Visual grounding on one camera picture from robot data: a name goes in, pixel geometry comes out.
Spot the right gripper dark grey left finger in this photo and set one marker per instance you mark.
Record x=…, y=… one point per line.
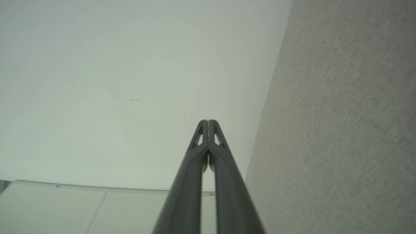
x=185, y=195

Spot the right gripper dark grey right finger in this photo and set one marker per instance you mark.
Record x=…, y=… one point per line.
x=230, y=195

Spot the grey fabric sofa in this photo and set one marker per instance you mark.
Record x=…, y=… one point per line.
x=341, y=130

